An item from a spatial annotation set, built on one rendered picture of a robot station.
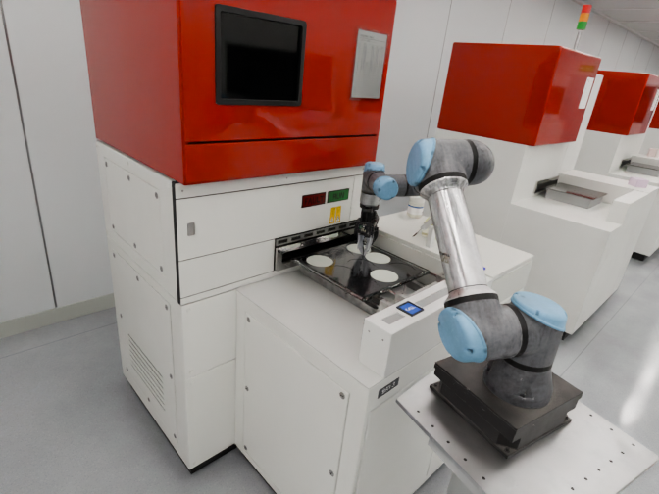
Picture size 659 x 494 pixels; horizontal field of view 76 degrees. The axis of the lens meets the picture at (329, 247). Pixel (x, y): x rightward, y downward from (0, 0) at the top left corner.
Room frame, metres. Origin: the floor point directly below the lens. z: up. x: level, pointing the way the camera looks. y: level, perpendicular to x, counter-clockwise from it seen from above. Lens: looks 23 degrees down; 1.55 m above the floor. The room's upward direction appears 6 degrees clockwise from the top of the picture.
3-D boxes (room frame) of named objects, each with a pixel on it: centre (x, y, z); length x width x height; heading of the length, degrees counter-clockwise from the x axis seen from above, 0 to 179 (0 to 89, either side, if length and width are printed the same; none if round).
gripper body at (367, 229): (1.50, -0.13, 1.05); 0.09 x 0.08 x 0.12; 166
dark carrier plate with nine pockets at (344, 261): (1.42, -0.12, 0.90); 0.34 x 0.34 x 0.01; 46
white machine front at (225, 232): (1.44, 0.17, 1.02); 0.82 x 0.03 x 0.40; 136
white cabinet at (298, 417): (1.41, -0.25, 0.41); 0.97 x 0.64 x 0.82; 136
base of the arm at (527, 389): (0.81, -0.47, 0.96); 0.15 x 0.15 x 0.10
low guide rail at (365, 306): (1.29, -0.08, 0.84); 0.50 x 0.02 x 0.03; 46
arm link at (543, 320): (0.81, -0.46, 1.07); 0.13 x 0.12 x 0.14; 106
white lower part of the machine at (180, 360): (1.68, 0.42, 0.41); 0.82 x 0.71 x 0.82; 136
